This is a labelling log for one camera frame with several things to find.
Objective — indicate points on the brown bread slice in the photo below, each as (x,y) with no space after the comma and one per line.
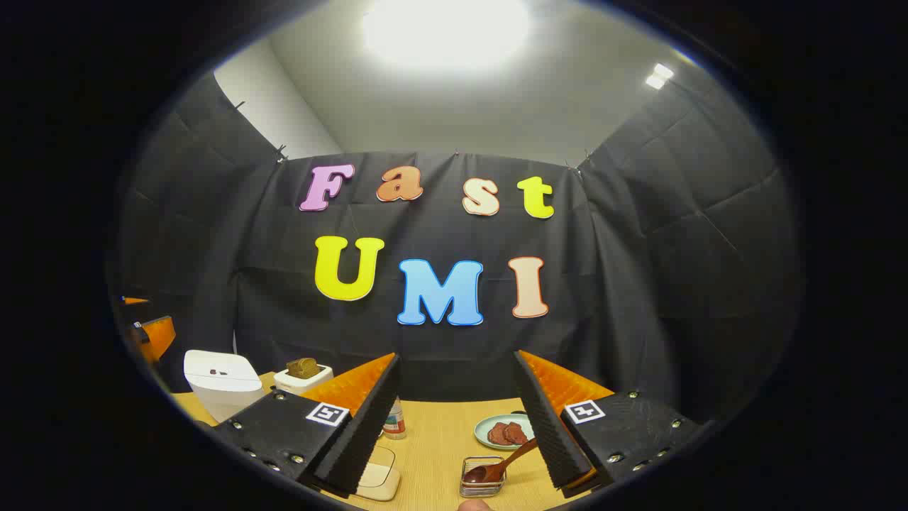
(312,367)
(294,369)

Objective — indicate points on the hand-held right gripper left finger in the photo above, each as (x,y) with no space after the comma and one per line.
(365,433)

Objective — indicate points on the small ceiling light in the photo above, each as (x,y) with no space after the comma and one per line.
(658,75)

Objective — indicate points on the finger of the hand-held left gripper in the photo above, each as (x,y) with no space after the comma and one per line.
(135,301)
(157,337)

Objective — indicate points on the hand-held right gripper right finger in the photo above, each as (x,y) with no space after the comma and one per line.
(550,433)

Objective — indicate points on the brown wooden spoon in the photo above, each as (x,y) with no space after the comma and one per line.
(486,472)

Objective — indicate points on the large ceiling light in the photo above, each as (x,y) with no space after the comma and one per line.
(447,32)

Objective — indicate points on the white toaster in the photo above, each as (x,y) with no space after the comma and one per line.
(301,383)

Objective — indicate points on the white rice cooker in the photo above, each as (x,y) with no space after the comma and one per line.
(220,387)

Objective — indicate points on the clear plastic bottle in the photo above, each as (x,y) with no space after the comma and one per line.
(394,422)

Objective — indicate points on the brown sausage piece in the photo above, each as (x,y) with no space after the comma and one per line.
(498,434)
(516,431)

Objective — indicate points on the pale green plate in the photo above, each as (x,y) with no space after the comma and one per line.
(484,436)

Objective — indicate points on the black backdrop cloth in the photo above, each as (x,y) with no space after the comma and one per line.
(440,234)

